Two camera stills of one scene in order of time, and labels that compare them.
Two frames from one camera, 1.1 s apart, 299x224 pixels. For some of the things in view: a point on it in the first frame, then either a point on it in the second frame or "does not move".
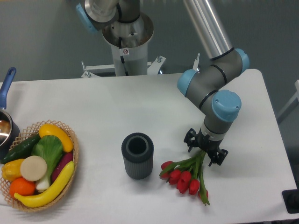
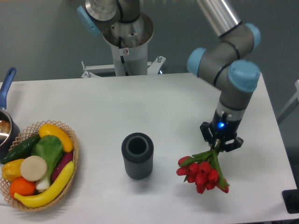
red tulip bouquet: (186, 174) to (203, 170)
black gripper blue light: (207, 144) to (224, 129)
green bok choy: (50, 148) does not move
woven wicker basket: (31, 131) does not move
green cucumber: (22, 151) does not move
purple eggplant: (67, 157) does not move
